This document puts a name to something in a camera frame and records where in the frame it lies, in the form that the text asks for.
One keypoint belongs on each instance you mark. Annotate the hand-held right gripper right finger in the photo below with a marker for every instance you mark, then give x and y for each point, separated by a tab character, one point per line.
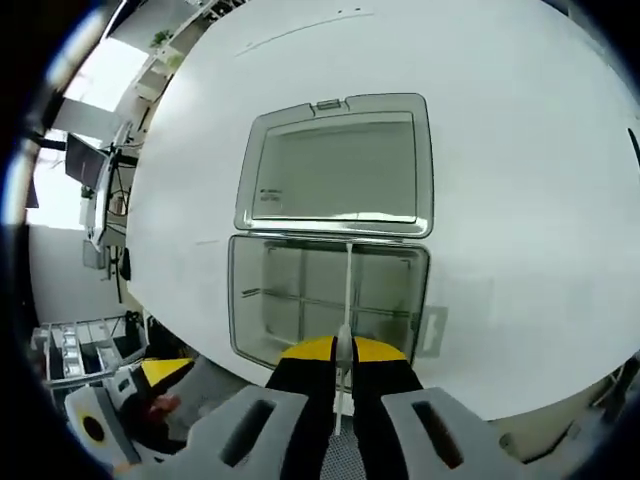
380	390

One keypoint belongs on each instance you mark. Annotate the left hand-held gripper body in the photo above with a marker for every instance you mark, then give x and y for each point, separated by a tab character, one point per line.
92	427

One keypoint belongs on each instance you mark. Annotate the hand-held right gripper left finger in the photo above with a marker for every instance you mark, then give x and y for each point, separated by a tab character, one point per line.
305	390

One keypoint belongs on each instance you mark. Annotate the clear plastic divider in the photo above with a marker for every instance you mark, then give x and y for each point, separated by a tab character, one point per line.
348	280

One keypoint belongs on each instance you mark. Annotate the clear plastic compartment box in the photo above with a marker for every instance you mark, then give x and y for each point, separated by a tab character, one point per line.
330	170

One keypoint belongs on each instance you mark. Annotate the person's left hand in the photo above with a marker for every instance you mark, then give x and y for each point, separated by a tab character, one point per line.
165	405

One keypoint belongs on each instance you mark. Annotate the metal shelf rack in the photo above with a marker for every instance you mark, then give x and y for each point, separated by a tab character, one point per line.
75	350

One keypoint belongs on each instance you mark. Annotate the black oval object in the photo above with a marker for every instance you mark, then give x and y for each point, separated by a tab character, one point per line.
126	264

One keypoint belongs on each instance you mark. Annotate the black monitor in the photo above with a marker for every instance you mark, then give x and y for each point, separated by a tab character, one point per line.
85	160

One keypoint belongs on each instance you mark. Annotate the green potted plant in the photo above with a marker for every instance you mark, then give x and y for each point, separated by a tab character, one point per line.
161	39

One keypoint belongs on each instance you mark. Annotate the black pen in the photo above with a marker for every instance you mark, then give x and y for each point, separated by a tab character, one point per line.
635	147

